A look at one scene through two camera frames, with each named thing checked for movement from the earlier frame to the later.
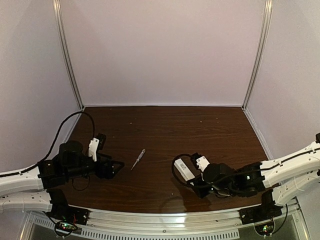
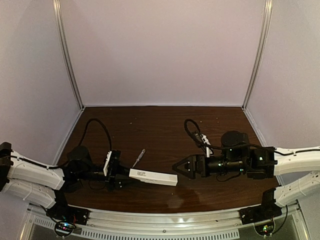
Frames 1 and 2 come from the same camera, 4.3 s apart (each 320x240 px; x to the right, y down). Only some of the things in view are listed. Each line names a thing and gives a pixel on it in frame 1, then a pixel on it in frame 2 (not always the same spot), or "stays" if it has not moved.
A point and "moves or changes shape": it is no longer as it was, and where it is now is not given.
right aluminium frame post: [268, 14] stays
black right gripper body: [198, 186] -> [198, 166]
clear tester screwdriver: [140, 156] stays
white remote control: [187, 169] moves or changes shape
